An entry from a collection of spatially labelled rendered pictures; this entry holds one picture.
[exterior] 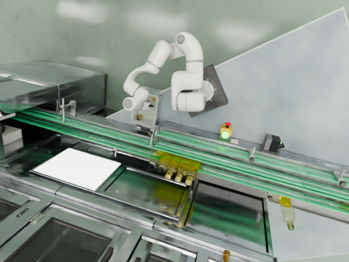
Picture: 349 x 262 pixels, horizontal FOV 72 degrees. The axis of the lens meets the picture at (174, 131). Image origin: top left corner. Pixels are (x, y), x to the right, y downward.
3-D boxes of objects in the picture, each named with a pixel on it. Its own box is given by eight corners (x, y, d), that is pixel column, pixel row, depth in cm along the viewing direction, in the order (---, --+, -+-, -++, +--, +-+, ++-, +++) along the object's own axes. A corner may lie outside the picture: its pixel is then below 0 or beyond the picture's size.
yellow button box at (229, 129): (219, 133, 157) (218, 138, 151) (222, 122, 154) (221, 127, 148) (230, 136, 156) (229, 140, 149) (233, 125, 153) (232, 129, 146)
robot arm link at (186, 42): (205, 64, 123) (205, 35, 121) (200, 60, 110) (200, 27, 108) (179, 65, 127) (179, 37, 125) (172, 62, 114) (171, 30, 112)
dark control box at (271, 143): (262, 144, 152) (263, 149, 144) (266, 132, 149) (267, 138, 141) (275, 147, 150) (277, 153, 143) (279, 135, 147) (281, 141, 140)
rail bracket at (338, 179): (330, 172, 134) (337, 185, 122) (335, 161, 131) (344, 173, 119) (337, 174, 134) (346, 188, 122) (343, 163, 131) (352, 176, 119)
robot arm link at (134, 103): (133, 81, 124) (147, 91, 123) (140, 83, 134) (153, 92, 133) (118, 105, 127) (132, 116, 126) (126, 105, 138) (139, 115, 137)
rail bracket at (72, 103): (76, 114, 179) (55, 123, 159) (76, 92, 172) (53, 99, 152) (82, 115, 178) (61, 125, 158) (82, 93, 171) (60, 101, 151)
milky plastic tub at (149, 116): (135, 118, 170) (130, 122, 162) (138, 87, 161) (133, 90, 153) (158, 124, 167) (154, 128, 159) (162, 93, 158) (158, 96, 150)
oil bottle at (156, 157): (159, 152, 160) (147, 167, 140) (160, 144, 157) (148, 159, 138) (167, 154, 159) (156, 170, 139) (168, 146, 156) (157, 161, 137)
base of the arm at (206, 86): (188, 80, 144) (182, 84, 130) (207, 72, 139) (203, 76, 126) (197, 103, 148) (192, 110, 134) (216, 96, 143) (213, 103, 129)
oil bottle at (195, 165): (192, 161, 155) (185, 179, 136) (194, 154, 153) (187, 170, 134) (201, 164, 154) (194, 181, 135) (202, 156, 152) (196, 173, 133)
